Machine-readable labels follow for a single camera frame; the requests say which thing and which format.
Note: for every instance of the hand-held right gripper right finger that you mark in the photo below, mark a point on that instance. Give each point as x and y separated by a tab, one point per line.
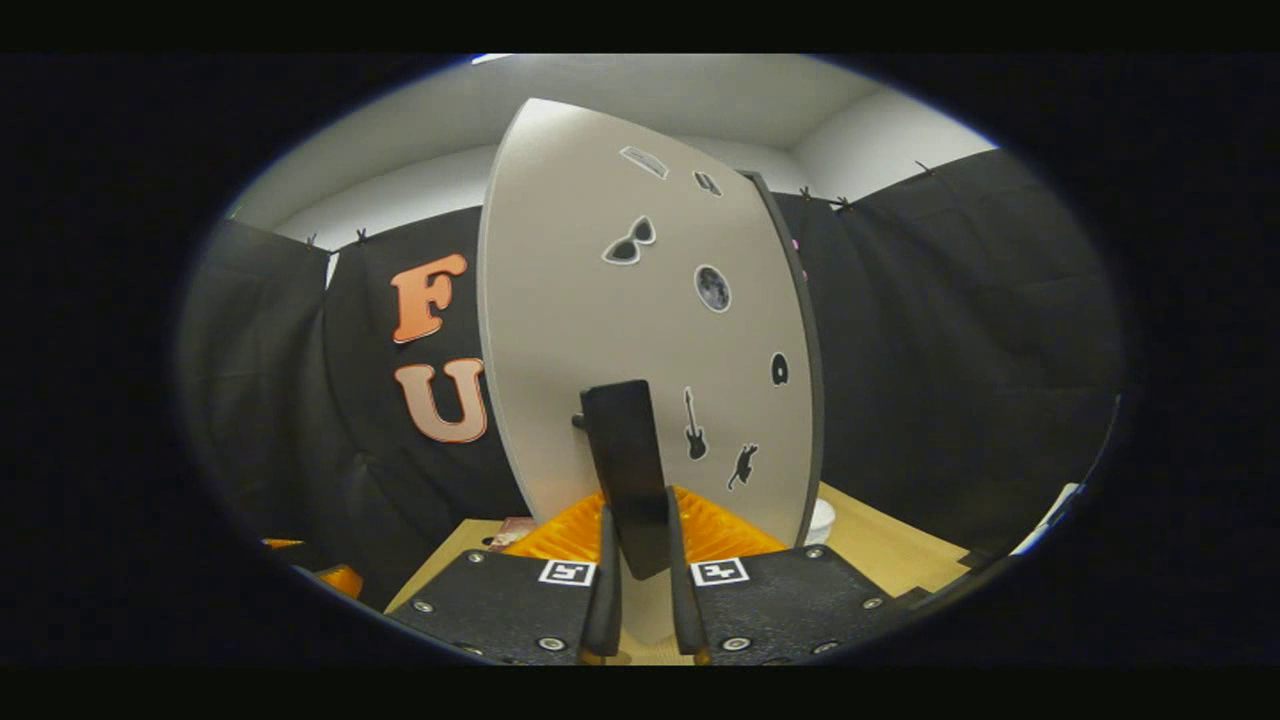
688	610

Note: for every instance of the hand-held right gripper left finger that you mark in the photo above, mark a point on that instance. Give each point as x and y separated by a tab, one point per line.
603	600

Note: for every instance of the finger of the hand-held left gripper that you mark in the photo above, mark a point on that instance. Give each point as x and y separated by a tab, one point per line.
342	580
282	543

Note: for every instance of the grey cabinet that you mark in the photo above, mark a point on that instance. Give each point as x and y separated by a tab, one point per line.
812	400

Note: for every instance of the grey cabinet door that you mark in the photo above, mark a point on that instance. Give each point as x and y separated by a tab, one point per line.
580	300

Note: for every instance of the white round object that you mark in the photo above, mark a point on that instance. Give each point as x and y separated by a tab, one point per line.
820	520

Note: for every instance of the black backdrop cloth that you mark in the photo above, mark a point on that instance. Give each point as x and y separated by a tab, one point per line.
950	350

